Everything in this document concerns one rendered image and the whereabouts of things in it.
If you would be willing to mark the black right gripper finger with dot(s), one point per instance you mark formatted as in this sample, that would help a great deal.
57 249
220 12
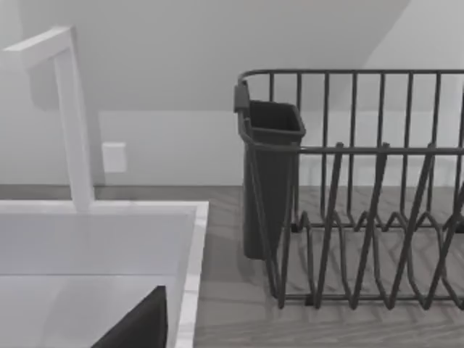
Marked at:
141 322

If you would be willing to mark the white sink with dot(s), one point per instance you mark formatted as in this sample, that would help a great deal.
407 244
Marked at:
90 246

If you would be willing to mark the dark grey cutlery holder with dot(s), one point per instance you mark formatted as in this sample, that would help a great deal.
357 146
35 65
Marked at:
270 174

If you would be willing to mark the tall white tap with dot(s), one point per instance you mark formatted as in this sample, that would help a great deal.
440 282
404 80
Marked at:
72 108

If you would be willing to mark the white wall socket plate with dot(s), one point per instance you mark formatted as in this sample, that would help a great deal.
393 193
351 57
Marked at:
114 157

